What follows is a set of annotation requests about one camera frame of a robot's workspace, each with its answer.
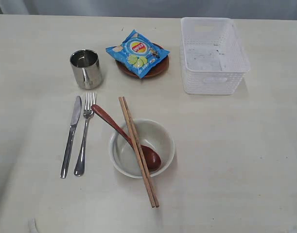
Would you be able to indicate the dark red wooden spoon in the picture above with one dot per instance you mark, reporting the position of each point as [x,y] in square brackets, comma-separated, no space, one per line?
[152,159]

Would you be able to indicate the silver fork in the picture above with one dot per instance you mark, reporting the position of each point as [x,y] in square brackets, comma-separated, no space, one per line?
[87,114]

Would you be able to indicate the white perforated plastic basket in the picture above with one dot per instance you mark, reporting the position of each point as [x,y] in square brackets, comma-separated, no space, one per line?
[213,60]

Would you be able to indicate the wooden chopstick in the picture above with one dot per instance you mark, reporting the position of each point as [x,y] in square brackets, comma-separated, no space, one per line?
[135,148]
[141,154]

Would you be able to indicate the silver foil packet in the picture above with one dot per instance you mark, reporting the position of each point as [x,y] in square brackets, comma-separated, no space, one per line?
[86,69]

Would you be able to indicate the white ceramic bowl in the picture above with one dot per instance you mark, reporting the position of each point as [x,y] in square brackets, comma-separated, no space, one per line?
[151,135]

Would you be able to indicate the silver table knife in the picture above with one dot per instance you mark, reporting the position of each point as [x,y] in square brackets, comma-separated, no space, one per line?
[74,121]

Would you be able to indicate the blue chips bag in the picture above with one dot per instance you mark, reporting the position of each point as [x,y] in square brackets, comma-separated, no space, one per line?
[138,54]

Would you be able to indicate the brown round plate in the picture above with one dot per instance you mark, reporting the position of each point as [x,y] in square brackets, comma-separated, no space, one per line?
[154,71]

